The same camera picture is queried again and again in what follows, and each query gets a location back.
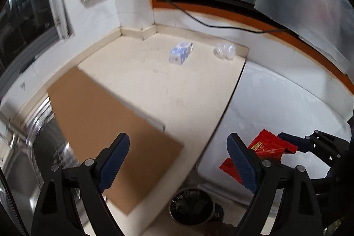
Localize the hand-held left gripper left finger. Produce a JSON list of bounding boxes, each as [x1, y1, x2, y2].
[[30, 132, 130, 236]]

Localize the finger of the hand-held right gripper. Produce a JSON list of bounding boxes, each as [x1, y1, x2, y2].
[[304, 129, 352, 155], [277, 132, 334, 168]]

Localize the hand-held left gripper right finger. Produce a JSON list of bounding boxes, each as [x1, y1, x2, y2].
[[226, 133, 324, 236]]

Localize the red snack packet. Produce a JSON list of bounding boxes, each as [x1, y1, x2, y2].
[[219, 129, 299, 184]]

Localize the black trash bin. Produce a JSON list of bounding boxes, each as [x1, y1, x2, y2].
[[169, 188, 216, 225]]

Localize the brown cardboard sheet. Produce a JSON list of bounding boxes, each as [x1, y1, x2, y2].
[[46, 66, 185, 216]]

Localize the dark blue shoe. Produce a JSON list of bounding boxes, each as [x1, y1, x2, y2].
[[214, 203, 225, 222]]

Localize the black drain rack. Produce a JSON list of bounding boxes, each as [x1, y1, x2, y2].
[[30, 111, 84, 171]]

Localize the steel sink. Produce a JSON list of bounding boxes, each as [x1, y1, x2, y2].
[[0, 95, 83, 236]]

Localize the steel faucet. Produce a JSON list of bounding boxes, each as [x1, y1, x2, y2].
[[0, 114, 33, 151]]

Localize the crumpled clear plastic wrap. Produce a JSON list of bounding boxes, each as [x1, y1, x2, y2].
[[214, 42, 237, 61]]

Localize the blue and white small box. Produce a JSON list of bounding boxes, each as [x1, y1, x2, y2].
[[169, 42, 194, 65]]

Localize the black pen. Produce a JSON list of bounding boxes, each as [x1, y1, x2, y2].
[[21, 58, 37, 72]]

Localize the dark glass window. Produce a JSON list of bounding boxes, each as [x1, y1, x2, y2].
[[0, 0, 60, 71]]

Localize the black cable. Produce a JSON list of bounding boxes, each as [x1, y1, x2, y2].
[[162, 0, 286, 33]]

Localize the white plastic wall holder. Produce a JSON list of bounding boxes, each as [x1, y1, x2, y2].
[[48, 0, 70, 40]]

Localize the orange wooden window frame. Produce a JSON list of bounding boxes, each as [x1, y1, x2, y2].
[[149, 0, 351, 93]]

